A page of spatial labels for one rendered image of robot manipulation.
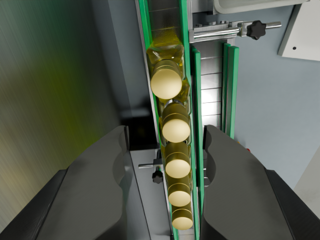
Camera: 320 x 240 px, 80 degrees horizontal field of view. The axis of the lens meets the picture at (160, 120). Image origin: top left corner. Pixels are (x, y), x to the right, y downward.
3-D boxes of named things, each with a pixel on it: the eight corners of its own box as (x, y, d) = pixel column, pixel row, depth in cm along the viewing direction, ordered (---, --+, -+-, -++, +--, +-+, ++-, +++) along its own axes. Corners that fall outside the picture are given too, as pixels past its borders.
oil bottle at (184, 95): (158, 62, 47) (153, 92, 28) (182, 60, 46) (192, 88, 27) (161, 85, 49) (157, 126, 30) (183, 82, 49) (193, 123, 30)
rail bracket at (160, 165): (141, 144, 59) (134, 175, 47) (163, 142, 58) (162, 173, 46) (143, 154, 60) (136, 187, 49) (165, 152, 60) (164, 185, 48)
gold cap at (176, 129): (160, 104, 26) (159, 119, 22) (186, 102, 26) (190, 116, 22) (163, 127, 28) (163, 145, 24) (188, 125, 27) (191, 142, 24)
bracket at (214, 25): (189, 24, 48) (193, 25, 42) (228, 19, 48) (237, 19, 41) (190, 39, 50) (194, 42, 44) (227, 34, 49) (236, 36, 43)
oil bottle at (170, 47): (153, 37, 44) (142, 51, 25) (177, 34, 44) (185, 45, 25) (156, 62, 47) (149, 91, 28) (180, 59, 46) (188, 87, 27)
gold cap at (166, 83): (151, 59, 23) (148, 67, 19) (181, 59, 23) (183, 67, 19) (152, 87, 25) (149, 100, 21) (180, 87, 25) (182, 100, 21)
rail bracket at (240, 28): (185, 26, 42) (190, 29, 31) (264, 15, 41) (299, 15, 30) (185, 41, 44) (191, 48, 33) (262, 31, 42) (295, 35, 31)
